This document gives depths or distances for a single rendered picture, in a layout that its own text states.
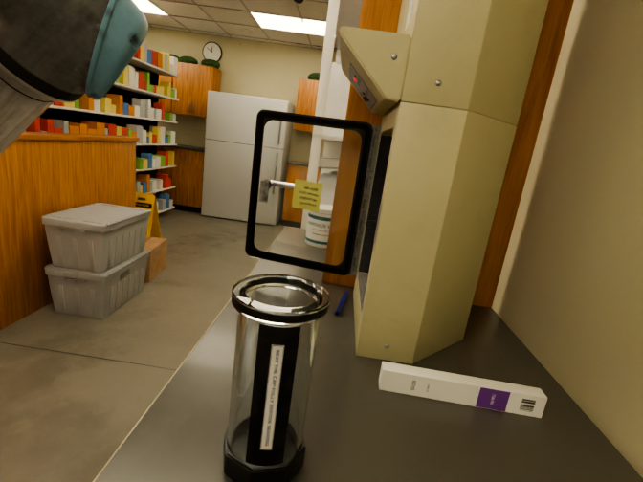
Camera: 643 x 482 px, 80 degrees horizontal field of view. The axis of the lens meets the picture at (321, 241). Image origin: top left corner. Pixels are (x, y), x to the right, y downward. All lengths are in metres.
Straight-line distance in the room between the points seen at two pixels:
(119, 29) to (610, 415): 0.91
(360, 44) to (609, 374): 0.70
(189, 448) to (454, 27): 0.71
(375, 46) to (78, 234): 2.39
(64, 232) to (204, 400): 2.31
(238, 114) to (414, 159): 5.16
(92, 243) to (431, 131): 2.38
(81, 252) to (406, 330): 2.38
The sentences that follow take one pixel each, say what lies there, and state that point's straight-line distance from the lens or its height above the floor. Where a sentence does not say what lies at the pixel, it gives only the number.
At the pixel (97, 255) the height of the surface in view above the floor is 0.45.
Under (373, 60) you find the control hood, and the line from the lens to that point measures 0.68.
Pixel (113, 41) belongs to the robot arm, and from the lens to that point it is 0.50.
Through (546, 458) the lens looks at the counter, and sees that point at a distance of 0.70.
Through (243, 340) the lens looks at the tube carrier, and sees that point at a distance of 0.42.
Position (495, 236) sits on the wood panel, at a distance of 1.14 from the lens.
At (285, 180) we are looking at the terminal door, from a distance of 1.03.
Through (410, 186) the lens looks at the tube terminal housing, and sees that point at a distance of 0.68.
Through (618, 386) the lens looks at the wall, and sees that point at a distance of 0.84.
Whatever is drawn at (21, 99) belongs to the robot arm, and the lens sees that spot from 0.57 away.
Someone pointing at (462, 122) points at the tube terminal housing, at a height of 1.39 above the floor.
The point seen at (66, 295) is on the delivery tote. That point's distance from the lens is 3.01.
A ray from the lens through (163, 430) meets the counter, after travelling 0.59.
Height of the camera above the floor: 1.33
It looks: 15 degrees down
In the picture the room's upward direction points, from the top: 8 degrees clockwise
